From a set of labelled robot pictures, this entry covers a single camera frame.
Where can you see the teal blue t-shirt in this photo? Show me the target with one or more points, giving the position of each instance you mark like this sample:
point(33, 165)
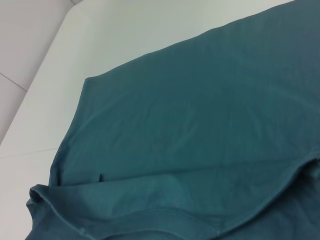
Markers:
point(187, 125)

